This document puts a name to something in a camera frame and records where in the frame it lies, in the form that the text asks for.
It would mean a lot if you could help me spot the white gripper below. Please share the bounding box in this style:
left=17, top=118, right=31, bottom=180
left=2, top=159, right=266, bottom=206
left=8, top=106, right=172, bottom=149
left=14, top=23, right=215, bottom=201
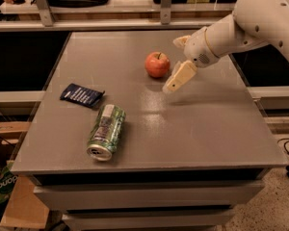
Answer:
left=162, top=27, right=220, bottom=93

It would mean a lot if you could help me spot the red apple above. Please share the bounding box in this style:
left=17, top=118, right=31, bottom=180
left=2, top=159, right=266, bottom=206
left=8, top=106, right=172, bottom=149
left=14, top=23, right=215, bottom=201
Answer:
left=144, top=52, right=171, bottom=78

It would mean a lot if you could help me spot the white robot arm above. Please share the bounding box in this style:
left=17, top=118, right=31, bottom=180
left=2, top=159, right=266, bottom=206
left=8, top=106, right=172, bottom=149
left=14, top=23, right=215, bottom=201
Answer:
left=163, top=0, right=289, bottom=93

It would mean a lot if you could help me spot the green soda can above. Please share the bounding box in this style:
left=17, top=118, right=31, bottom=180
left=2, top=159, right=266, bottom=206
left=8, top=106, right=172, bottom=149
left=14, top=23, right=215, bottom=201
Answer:
left=87, top=104, right=126, bottom=162

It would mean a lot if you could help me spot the dark blue snack packet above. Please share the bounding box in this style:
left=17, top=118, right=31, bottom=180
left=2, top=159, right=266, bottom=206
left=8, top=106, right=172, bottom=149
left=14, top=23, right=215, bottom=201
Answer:
left=60, top=83, right=104, bottom=108

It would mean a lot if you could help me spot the upper grey drawer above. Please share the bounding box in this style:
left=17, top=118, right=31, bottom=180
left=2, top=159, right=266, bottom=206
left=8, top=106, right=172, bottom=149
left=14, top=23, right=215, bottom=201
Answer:
left=34, top=180, right=264, bottom=211

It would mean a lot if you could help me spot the grey drawer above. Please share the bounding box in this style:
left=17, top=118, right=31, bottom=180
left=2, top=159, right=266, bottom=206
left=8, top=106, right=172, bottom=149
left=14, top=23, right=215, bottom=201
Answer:
left=63, top=210, right=234, bottom=231
left=34, top=180, right=264, bottom=211

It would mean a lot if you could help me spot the lower grey drawer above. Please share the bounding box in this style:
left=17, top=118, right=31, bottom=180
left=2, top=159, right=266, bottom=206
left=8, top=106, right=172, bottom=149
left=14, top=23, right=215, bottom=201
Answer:
left=63, top=210, right=234, bottom=231

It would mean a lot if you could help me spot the cardboard box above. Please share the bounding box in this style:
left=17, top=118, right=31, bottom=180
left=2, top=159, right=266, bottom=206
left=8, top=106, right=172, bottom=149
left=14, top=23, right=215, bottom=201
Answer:
left=0, top=121, right=49, bottom=231

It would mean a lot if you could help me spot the metal rail bracket middle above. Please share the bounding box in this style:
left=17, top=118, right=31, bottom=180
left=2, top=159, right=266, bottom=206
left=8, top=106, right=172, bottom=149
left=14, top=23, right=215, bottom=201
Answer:
left=160, top=0, right=171, bottom=25

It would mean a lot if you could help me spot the metal rail bracket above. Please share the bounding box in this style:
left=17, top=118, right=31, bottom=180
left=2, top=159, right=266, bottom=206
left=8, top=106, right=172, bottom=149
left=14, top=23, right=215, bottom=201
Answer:
left=36, top=0, right=54, bottom=27
left=160, top=0, right=171, bottom=25

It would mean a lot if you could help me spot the metal rail bracket left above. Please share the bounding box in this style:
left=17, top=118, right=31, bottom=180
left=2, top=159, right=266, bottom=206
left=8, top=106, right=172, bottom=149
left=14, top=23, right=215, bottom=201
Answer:
left=36, top=0, right=54, bottom=27

